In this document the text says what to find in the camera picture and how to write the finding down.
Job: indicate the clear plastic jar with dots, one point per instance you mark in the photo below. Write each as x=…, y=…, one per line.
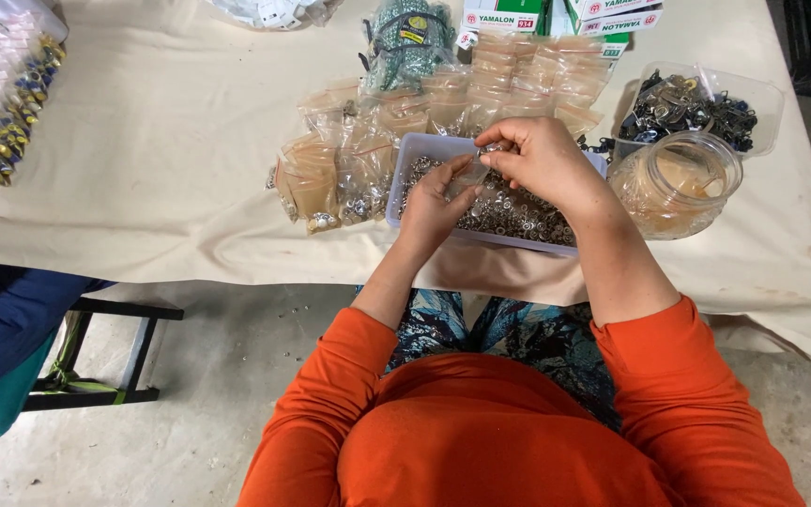
x=673, y=186

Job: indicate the person's left hand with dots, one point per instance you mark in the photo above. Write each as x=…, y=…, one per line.
x=430, y=211

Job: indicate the person's blue patterned trousers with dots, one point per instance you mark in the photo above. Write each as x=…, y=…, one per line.
x=539, y=338

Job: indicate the lavender plastic tray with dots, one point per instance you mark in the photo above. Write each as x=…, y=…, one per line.
x=419, y=148

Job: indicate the cream tablecloth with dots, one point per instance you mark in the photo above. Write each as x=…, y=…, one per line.
x=166, y=141

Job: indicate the pile of filled zip bags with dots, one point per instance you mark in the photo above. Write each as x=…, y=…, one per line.
x=441, y=105

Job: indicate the green cardboard box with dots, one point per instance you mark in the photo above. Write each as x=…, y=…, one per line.
x=557, y=17

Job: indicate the rows of gold blue button packets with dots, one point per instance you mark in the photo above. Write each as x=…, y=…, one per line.
x=4, y=98

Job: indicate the black metal stool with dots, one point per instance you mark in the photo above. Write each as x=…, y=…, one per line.
x=131, y=352

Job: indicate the heap of dark metal clasps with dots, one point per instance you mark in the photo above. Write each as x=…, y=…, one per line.
x=687, y=109

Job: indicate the person's orange shirt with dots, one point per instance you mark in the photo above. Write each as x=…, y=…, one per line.
x=504, y=436

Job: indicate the heap of silver snap buttons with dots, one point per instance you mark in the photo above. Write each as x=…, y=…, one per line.
x=518, y=215

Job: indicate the small white paper tag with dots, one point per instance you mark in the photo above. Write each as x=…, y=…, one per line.
x=467, y=39

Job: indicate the clear square plastic container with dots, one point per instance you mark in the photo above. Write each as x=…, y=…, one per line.
x=764, y=95

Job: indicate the person's right hand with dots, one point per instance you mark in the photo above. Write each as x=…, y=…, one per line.
x=553, y=162

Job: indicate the white box with red label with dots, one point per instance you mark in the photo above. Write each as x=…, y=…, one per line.
x=613, y=5
x=500, y=19
x=624, y=23

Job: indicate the silver snap button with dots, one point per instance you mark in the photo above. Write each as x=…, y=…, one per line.
x=491, y=148

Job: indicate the clear bag of white tags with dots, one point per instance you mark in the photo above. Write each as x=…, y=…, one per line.
x=272, y=10

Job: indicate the small clear zip bag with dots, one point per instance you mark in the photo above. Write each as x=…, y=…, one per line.
x=472, y=176

